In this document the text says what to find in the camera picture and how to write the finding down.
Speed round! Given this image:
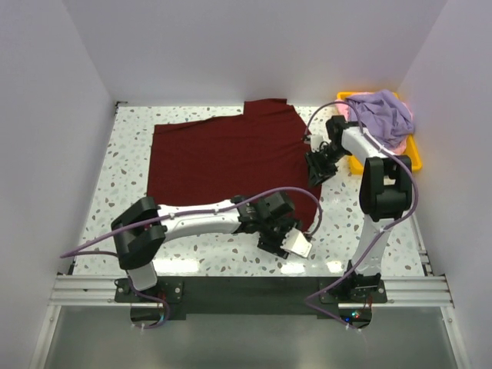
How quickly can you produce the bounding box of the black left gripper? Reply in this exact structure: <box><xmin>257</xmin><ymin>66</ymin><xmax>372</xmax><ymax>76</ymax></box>
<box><xmin>258</xmin><ymin>217</ymin><xmax>301</xmax><ymax>258</ymax></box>

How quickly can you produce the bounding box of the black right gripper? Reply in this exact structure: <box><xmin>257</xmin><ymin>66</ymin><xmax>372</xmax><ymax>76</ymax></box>
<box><xmin>304</xmin><ymin>145</ymin><xmax>349</xmax><ymax>188</ymax></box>

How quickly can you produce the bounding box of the dark red t shirt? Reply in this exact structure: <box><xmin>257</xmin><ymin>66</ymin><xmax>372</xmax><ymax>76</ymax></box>
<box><xmin>147</xmin><ymin>99</ymin><xmax>321</xmax><ymax>231</ymax></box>

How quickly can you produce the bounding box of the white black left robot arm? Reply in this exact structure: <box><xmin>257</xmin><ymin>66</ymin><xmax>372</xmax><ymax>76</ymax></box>
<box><xmin>111</xmin><ymin>191</ymin><xmax>312</xmax><ymax>301</ymax></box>

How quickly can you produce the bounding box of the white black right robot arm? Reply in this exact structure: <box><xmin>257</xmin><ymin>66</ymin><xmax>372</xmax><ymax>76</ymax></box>
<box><xmin>303</xmin><ymin>115</ymin><xmax>414</xmax><ymax>302</ymax></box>

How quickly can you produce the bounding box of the yellow plastic bin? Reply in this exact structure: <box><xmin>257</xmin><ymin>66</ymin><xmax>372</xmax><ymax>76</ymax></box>
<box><xmin>337</xmin><ymin>91</ymin><xmax>423</xmax><ymax>175</ymax></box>

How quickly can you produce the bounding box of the pink t shirt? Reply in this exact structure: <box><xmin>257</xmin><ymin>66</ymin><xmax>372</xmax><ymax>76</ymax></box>
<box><xmin>333</xmin><ymin>97</ymin><xmax>415</xmax><ymax>155</ymax></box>

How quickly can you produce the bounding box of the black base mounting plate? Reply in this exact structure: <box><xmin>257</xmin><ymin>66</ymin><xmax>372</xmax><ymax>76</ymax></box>
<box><xmin>115</xmin><ymin>276</ymin><xmax>388</xmax><ymax>324</ymax></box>

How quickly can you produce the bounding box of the lavender t shirt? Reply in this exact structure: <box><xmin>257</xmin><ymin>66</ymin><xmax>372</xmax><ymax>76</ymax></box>
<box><xmin>344</xmin><ymin>88</ymin><xmax>417</xmax><ymax>148</ymax></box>

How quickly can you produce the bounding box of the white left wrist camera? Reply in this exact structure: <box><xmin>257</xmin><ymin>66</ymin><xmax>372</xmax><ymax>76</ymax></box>
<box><xmin>281</xmin><ymin>228</ymin><xmax>312</xmax><ymax>258</ymax></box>

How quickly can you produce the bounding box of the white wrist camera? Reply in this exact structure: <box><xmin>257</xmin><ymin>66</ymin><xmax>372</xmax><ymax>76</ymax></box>
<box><xmin>302</xmin><ymin>135</ymin><xmax>324</xmax><ymax>152</ymax></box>
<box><xmin>281</xmin><ymin>228</ymin><xmax>312</xmax><ymax>258</ymax></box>

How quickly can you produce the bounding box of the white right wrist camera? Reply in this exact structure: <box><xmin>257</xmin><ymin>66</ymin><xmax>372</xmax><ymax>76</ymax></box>
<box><xmin>302</xmin><ymin>135</ymin><xmax>324</xmax><ymax>152</ymax></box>

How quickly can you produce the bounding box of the aluminium extrusion rail frame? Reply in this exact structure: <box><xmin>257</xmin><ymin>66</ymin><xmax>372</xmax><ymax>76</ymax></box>
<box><xmin>28</xmin><ymin>168</ymin><xmax>472</xmax><ymax>369</ymax></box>

